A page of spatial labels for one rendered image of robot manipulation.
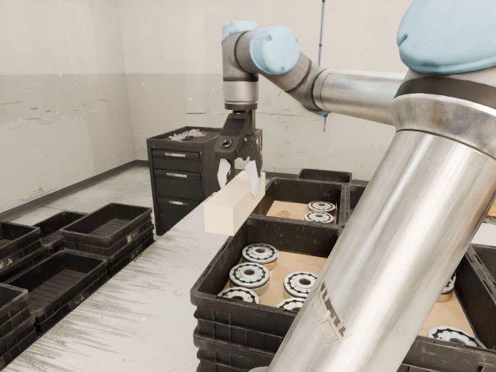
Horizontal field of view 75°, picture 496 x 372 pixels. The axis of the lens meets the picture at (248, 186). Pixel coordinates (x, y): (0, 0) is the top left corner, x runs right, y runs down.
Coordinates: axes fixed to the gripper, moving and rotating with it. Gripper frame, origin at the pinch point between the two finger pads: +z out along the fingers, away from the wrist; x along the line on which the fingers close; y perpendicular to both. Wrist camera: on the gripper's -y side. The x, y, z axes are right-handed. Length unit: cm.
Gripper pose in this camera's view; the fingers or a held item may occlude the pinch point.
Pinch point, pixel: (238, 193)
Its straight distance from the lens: 74.5
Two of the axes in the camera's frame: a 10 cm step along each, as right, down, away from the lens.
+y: 3.1, -3.2, 9.0
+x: -9.5, -1.0, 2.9
